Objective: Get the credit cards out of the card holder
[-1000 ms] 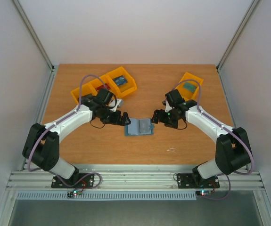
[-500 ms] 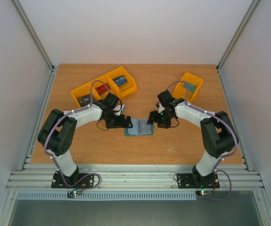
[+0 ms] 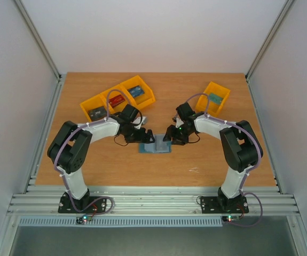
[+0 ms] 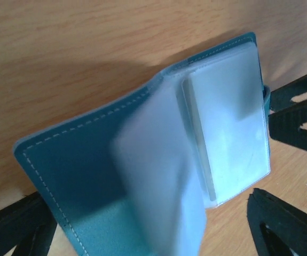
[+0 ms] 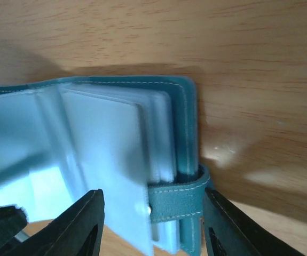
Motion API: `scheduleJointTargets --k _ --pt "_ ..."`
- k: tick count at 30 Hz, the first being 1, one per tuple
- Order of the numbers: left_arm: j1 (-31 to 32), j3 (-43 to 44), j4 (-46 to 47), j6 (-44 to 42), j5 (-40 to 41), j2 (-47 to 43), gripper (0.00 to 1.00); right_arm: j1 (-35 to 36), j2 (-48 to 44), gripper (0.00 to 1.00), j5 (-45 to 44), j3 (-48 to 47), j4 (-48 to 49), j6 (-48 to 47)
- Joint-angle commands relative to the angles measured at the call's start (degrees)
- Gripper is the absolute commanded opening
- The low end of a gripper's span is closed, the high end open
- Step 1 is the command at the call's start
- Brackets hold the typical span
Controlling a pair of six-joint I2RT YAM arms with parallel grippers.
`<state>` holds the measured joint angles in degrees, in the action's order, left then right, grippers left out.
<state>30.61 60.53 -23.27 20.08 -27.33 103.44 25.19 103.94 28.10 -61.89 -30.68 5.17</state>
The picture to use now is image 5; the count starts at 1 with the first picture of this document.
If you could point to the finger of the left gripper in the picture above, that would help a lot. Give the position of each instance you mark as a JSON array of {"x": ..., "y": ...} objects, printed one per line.
[{"x": 12, "y": 221}]

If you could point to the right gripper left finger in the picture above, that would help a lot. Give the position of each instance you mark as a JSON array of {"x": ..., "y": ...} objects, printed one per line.
[{"x": 77, "y": 231}]

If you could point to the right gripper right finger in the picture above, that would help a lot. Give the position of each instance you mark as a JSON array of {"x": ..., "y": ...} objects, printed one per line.
[{"x": 229, "y": 231}]

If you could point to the teal leather card holder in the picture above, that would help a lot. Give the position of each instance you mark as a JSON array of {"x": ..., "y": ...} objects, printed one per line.
[{"x": 133, "y": 137}]

